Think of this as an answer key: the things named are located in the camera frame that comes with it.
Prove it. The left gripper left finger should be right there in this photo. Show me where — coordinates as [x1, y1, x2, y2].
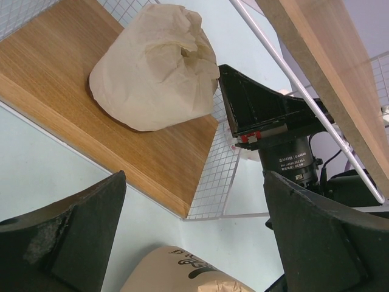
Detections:
[1, 171, 126, 291]

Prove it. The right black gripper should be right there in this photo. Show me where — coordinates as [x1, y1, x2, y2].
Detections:
[219, 64, 326, 150]

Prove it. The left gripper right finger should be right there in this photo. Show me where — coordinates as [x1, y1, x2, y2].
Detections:
[264, 171, 388, 291]

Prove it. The beige paper roll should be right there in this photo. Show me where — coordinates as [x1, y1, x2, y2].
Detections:
[89, 4, 220, 131]

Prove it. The brown paper roll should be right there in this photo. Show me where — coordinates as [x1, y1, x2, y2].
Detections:
[120, 246, 253, 292]

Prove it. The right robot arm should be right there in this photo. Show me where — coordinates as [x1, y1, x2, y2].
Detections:
[219, 64, 380, 207]

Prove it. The white wire wooden shelf rack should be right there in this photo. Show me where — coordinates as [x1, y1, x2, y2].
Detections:
[0, 0, 389, 220]

